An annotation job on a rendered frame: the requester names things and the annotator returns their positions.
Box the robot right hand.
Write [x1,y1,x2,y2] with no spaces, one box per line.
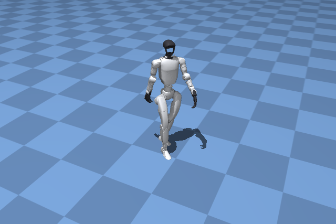
[144,92,152,103]

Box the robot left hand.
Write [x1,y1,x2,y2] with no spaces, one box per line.
[192,90,197,108]

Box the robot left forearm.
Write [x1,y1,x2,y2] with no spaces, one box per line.
[186,78,197,95]

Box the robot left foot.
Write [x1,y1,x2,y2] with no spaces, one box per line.
[159,136,171,146]

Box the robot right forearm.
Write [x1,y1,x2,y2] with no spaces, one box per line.
[146,76,154,94]

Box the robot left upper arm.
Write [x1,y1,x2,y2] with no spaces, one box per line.
[178,57,190,80]

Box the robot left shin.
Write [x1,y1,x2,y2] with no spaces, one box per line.
[168,120,174,131]

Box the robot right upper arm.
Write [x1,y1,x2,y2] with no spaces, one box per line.
[150,59,161,83]

